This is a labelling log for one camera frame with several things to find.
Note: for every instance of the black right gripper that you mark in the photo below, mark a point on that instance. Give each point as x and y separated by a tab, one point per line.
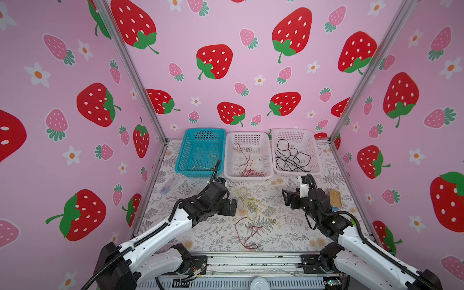
295	195

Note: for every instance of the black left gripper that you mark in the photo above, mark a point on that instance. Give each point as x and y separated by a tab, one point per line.
227	209

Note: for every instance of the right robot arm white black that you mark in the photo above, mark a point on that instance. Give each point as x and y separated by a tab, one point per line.
362	246

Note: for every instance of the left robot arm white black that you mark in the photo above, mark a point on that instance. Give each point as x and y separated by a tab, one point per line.
137	260

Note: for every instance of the clear plastic bag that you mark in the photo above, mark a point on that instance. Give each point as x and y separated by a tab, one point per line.
169	185

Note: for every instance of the white basket right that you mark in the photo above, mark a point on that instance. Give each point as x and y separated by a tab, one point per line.
295	153

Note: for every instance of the white basket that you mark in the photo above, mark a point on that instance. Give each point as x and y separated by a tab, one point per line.
295	153
248	156

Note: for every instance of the teal plastic basket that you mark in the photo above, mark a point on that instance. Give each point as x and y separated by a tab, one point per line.
201	149

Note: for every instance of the white basket middle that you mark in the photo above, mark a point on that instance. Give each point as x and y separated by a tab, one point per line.
248	156

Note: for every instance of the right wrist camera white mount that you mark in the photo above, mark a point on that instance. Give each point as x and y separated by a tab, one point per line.
305	186

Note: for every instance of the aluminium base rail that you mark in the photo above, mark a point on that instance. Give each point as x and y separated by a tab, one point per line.
251	271

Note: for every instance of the aluminium corner post right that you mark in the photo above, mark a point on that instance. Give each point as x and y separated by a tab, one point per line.
399	20

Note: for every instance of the aluminium corner post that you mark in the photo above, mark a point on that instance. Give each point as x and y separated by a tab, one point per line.
130	26
399	20

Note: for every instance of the aluminium corner post left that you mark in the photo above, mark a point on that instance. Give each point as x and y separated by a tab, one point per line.
130	26

